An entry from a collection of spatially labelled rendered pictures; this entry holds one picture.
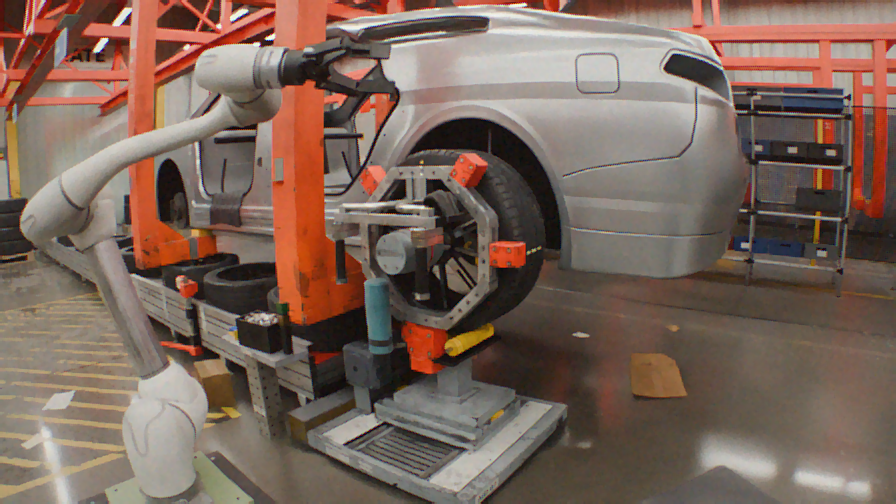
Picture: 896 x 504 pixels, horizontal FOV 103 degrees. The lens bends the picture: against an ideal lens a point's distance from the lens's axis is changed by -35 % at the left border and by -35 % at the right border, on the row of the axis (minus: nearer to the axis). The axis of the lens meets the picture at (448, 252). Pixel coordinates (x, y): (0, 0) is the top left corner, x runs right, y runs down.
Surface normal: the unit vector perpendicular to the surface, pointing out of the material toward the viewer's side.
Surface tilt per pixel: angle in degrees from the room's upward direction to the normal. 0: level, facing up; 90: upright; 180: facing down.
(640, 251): 90
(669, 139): 90
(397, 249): 90
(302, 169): 90
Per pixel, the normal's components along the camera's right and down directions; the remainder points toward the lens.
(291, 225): -0.57, 0.16
